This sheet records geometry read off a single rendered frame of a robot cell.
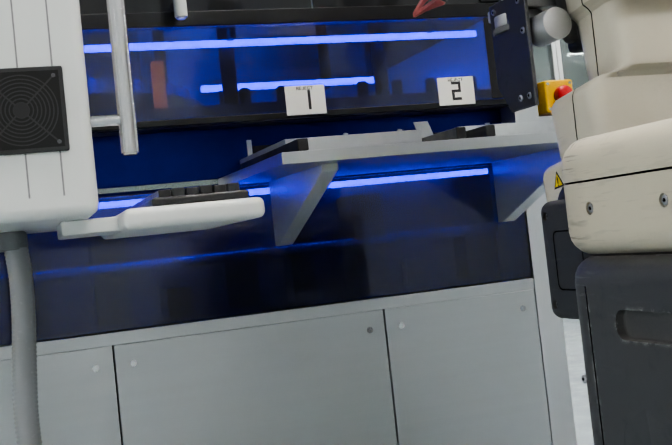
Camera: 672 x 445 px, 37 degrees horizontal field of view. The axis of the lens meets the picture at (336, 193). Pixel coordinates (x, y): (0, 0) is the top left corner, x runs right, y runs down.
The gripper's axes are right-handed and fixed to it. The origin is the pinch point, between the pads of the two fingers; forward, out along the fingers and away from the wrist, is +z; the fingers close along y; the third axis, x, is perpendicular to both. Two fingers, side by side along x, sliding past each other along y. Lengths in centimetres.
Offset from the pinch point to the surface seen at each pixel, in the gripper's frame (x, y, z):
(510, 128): 23.9, -23.6, 0.6
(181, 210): 67, 39, 8
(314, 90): 4.5, 4.9, 23.5
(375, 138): 30.2, 1.4, 10.2
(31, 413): 73, 43, 55
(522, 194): 21.9, -38.6, 15.1
